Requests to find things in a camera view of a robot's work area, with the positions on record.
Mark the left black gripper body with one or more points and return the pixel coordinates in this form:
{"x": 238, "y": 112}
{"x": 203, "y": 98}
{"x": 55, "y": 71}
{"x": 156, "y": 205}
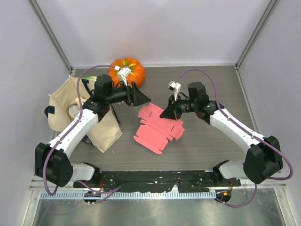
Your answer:
{"x": 122, "y": 94}

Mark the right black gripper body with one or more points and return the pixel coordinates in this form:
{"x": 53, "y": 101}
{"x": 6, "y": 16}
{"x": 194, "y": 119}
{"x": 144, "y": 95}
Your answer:
{"x": 181, "y": 106}

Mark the pink paper box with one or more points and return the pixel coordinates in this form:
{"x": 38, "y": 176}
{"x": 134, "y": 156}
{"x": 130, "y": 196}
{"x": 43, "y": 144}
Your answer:
{"x": 154, "y": 132}

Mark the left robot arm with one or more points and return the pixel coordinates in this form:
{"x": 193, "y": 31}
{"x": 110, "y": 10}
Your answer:
{"x": 52, "y": 162}

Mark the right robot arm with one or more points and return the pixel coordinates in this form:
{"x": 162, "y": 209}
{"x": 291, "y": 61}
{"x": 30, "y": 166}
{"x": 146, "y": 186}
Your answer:
{"x": 260, "y": 162}

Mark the green white item behind bag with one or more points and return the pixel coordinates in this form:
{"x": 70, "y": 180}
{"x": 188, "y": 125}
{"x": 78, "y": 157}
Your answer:
{"x": 89, "y": 78}

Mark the beige canvas tote bag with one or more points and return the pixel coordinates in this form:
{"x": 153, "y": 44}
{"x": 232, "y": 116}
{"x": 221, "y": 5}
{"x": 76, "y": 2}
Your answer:
{"x": 64, "y": 107}

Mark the cream lotion bottle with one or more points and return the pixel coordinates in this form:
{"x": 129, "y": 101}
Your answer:
{"x": 79, "y": 102}

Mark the round labelled tub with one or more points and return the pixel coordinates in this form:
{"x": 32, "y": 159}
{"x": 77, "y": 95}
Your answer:
{"x": 73, "y": 111}

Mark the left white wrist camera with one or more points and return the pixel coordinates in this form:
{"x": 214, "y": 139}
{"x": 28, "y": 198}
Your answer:
{"x": 123, "y": 73}

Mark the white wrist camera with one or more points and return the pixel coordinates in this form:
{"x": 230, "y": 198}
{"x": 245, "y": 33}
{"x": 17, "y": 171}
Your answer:
{"x": 123, "y": 73}
{"x": 175, "y": 87}

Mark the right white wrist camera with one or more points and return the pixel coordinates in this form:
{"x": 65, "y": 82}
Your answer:
{"x": 175, "y": 87}

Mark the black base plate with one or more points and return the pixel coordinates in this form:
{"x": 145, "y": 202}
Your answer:
{"x": 187, "y": 181}

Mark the white slotted cable duct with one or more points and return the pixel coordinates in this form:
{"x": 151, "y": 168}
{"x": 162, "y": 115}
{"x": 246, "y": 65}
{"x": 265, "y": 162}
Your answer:
{"x": 85, "y": 194}

